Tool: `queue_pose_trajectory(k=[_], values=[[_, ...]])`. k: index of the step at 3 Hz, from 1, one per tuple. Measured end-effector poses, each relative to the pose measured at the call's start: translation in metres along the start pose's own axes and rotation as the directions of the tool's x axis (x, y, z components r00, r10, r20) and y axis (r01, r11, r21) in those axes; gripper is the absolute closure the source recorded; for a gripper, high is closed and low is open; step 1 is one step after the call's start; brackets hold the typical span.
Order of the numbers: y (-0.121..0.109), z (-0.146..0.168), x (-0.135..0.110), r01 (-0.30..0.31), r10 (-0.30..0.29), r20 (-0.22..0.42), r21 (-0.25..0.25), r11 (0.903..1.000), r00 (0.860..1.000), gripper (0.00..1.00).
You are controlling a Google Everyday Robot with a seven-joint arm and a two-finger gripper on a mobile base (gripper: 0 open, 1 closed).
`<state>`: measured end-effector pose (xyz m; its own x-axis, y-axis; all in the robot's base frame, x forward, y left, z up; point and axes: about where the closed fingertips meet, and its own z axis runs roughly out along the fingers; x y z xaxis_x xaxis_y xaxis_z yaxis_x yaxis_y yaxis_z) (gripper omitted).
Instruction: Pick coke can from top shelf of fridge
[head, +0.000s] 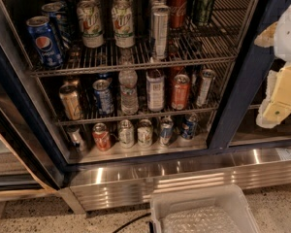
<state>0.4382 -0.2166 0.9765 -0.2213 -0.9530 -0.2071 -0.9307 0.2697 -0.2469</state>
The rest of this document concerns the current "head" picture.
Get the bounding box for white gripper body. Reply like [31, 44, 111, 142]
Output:
[274, 5, 291, 62]

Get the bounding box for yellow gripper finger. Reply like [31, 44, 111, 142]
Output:
[254, 22, 277, 48]
[256, 62, 291, 128]

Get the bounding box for red Coca-Cola can top shelf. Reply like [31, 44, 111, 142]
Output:
[170, 0, 187, 29]

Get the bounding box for silver slim can middle shelf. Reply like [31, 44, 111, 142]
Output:
[196, 69, 216, 107]

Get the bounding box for dark green can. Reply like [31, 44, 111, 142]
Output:
[193, 0, 214, 26]

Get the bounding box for blue Pepsi can bottom right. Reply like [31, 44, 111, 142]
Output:
[180, 113, 198, 140]

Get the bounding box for blue pepsi can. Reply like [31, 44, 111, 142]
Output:
[180, 113, 198, 140]
[26, 16, 64, 69]
[49, 0, 75, 17]
[42, 2, 72, 50]

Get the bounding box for orange-red can middle shelf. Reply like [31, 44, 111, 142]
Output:
[171, 74, 190, 110]

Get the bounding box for tall silver slim can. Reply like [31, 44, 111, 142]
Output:
[150, 5, 170, 59]

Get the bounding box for blue silver can bottom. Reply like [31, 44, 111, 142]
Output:
[159, 117, 174, 146]

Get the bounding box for steel fridge cabinet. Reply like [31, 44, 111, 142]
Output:
[0, 0, 291, 213]

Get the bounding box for white can bottom centre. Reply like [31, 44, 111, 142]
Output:
[137, 119, 153, 148]

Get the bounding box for right front 7UP can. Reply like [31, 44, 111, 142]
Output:
[112, 2, 135, 49]

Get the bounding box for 7up can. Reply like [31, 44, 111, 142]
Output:
[112, 2, 135, 49]
[77, 1, 104, 49]

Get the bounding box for white can bottom centre-left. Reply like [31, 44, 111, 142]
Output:
[118, 119, 135, 149]

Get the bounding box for blue can middle shelf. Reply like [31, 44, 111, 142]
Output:
[92, 80, 113, 116]

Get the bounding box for left front 7UP can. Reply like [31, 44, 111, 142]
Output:
[77, 1, 104, 49]

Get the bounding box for red can bottom shelf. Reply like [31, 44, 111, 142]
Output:
[92, 123, 112, 151]

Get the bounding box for gold can middle shelf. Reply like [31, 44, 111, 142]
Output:
[59, 84, 82, 120]

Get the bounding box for silver can bottom left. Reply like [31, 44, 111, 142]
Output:
[66, 125, 86, 151]

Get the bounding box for front blue Pepsi can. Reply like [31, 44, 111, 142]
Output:
[26, 16, 64, 69]

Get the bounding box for open glass fridge door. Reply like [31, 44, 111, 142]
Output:
[0, 45, 63, 201]

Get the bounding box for white labelled bottle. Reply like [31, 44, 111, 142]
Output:
[146, 69, 165, 112]

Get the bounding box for white plastic bin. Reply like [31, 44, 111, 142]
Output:
[150, 184, 260, 233]

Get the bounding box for clear water bottle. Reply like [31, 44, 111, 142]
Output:
[118, 49, 139, 115]

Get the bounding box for middle wire shelf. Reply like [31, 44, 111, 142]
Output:
[56, 61, 232, 127]

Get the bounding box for wire shelf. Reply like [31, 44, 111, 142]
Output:
[31, 0, 250, 78]
[56, 61, 232, 127]

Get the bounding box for black cable on floor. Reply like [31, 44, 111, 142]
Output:
[112, 212, 152, 233]

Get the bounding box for top wire shelf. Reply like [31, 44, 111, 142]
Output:
[31, 0, 250, 78]

